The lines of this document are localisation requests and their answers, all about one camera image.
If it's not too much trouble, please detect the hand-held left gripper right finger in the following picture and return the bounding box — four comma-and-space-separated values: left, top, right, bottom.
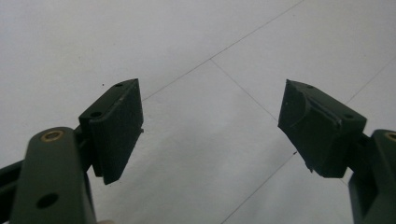
277, 78, 368, 179

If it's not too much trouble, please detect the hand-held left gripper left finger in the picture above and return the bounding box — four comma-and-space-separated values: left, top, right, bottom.
78, 77, 145, 186

